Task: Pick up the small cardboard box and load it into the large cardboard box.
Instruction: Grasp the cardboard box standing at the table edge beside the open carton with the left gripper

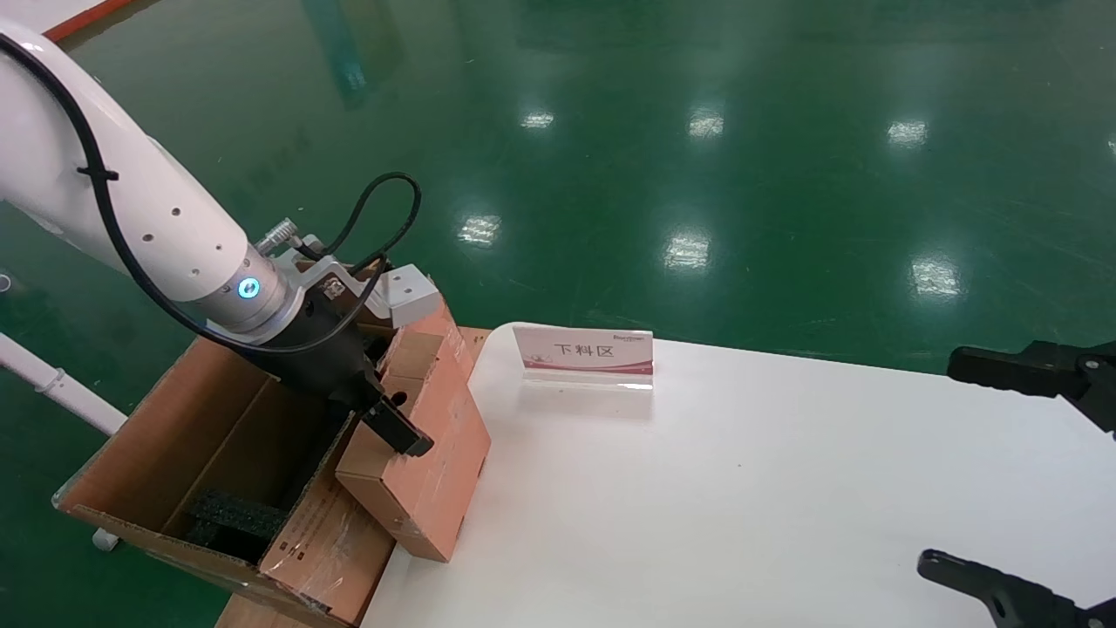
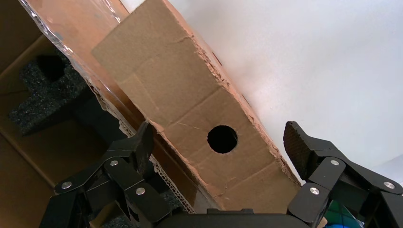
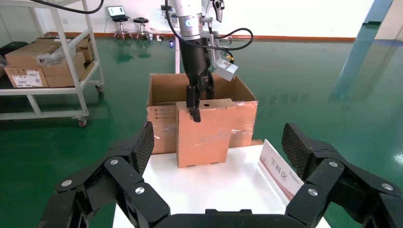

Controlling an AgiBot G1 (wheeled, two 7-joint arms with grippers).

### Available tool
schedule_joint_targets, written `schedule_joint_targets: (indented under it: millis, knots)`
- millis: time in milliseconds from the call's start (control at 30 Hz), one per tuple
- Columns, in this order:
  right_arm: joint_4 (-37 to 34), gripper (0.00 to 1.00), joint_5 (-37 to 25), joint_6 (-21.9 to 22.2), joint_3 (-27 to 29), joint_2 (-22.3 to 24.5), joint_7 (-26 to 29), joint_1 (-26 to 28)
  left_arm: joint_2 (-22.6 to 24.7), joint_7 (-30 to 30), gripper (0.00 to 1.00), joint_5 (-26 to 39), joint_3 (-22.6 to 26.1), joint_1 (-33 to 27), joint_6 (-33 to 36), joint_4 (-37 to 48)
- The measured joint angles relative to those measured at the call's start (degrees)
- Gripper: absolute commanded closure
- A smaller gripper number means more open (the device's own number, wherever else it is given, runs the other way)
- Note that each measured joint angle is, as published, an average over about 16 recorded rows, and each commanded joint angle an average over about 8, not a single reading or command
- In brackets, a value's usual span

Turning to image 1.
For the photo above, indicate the acrylic sign with red print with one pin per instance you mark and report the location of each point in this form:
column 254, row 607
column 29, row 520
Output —
column 584, row 353

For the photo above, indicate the large open cardboard box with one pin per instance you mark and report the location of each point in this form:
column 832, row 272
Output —
column 174, row 419

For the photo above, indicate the black foam insert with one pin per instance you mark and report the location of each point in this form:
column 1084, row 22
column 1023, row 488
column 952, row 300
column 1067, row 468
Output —
column 231, row 519

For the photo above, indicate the small cardboard box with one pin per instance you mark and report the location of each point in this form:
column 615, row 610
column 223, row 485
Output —
column 436, row 471

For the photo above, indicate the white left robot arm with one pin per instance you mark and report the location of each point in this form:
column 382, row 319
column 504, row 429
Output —
column 131, row 192

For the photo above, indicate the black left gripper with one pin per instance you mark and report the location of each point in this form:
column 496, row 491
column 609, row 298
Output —
column 323, row 358

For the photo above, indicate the white metal tube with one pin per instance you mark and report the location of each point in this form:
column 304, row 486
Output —
column 52, row 381

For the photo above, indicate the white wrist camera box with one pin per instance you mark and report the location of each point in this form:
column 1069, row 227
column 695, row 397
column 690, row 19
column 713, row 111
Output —
column 410, row 296

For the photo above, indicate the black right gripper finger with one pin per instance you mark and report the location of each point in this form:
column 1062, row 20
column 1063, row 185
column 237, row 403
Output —
column 1003, row 368
column 1011, row 597

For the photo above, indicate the silver camera bracket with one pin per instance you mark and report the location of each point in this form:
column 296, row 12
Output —
column 327, row 266

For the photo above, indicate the white round foot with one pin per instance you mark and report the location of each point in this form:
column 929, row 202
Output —
column 105, row 539

